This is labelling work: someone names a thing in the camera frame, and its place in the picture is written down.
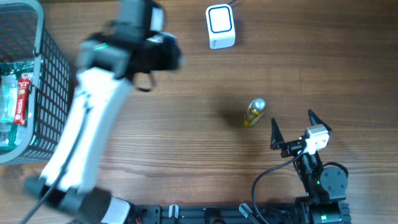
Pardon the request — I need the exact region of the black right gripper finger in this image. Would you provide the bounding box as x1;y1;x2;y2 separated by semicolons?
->
308;109;331;131
271;118;284;143

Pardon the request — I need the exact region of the yellow liquid bottle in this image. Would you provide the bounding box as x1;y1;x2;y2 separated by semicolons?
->
243;98;266;128

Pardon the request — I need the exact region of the red coffee stick sachet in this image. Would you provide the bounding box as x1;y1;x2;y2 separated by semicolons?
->
13;78;31;126

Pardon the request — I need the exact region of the green 3M glove package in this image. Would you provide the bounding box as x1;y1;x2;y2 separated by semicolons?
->
1;61;34;154

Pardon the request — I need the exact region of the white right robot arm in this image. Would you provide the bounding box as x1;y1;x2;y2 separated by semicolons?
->
270;110;352;224

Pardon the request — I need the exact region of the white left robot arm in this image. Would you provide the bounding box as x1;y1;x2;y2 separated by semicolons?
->
24;1;183;223

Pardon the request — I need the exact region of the white barcode scanner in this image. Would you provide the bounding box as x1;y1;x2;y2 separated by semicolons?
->
205;4;236;50

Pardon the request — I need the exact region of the black plastic mesh basket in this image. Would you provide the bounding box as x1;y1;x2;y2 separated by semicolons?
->
1;0;76;165

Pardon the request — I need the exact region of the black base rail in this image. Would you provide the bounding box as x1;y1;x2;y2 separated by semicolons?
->
131;203;311;224

